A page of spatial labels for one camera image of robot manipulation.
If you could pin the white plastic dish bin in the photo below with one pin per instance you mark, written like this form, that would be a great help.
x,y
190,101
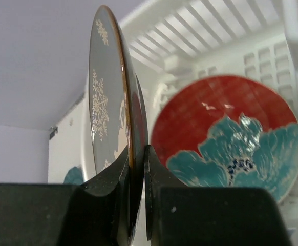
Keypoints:
x,y
174,43

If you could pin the teal scalloped plate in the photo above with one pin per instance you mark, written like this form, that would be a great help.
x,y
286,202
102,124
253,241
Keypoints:
x,y
74,176

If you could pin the grey plate with deer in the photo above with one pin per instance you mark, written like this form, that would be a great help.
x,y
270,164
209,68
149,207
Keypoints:
x,y
116,105

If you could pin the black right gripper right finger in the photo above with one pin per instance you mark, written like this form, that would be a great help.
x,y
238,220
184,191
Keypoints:
x,y
180,215

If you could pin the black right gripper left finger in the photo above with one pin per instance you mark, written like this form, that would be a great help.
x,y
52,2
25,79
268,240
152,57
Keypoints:
x,y
93,213

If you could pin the red plate with teal flower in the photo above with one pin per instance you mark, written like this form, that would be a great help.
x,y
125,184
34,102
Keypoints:
x,y
229,131

